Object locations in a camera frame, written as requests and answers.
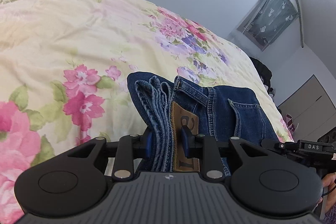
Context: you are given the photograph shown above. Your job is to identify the black clothes pile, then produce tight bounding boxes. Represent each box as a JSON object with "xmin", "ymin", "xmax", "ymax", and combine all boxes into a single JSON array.
[{"xmin": 250, "ymin": 57, "xmax": 275, "ymax": 98}]

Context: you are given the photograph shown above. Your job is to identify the plastic shopping bag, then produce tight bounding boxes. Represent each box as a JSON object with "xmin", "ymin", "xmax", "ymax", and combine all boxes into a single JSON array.
[{"xmin": 284, "ymin": 114, "xmax": 299, "ymax": 134}]

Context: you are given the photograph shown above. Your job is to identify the green floral window curtain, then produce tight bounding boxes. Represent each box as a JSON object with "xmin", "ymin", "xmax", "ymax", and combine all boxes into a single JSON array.
[{"xmin": 237, "ymin": 0, "xmax": 299, "ymax": 51}]

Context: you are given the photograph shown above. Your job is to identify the blue denim jeans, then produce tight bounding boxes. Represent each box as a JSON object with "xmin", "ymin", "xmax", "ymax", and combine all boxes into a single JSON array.
[{"xmin": 127, "ymin": 72, "xmax": 278, "ymax": 172}]

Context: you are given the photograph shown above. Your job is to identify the floral bed quilt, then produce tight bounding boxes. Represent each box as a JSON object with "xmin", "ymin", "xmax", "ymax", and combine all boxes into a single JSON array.
[{"xmin": 1, "ymin": 0, "xmax": 292, "ymax": 223}]

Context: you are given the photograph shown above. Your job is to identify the person's right hand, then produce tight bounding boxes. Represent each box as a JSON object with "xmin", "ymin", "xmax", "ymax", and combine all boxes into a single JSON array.
[{"xmin": 322, "ymin": 173, "xmax": 336, "ymax": 218}]

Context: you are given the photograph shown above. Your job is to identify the grey cabinet doors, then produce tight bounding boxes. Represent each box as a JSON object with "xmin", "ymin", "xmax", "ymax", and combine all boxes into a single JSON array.
[{"xmin": 278, "ymin": 76, "xmax": 335, "ymax": 143}]

